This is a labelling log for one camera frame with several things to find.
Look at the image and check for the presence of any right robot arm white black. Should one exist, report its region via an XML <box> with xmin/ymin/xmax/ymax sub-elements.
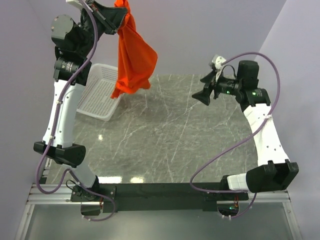
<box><xmin>192</xmin><ymin>56</ymin><xmax>299</xmax><ymax>200</ymax></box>

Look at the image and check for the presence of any white perforated plastic basket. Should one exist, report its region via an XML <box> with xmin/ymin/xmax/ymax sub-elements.
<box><xmin>77</xmin><ymin>63</ymin><xmax>121</xmax><ymax>122</ymax></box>

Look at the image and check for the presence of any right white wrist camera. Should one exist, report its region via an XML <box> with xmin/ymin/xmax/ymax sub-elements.
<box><xmin>209</xmin><ymin>54</ymin><xmax>226</xmax><ymax>80</ymax></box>

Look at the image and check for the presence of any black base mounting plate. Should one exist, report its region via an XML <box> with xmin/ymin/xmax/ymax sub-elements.
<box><xmin>70</xmin><ymin>182</ymin><xmax>250</xmax><ymax>213</ymax></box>

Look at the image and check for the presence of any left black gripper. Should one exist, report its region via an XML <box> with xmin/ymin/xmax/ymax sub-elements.
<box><xmin>76</xmin><ymin>0</ymin><xmax>129</xmax><ymax>57</ymax></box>

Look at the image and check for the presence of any aluminium extrusion rail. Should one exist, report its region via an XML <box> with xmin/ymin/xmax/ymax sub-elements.
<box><xmin>15</xmin><ymin>159</ymin><xmax>303</xmax><ymax>240</ymax></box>

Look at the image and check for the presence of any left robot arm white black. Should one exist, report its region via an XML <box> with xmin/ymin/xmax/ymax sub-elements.
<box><xmin>33</xmin><ymin>0</ymin><xmax>128</xmax><ymax>201</ymax></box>

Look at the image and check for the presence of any orange t shirt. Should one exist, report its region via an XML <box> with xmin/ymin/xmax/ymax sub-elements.
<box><xmin>110</xmin><ymin>0</ymin><xmax>158</xmax><ymax>99</ymax></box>

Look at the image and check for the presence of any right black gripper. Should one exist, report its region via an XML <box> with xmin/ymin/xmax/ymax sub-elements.
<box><xmin>191</xmin><ymin>69</ymin><xmax>243</xmax><ymax>105</ymax></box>

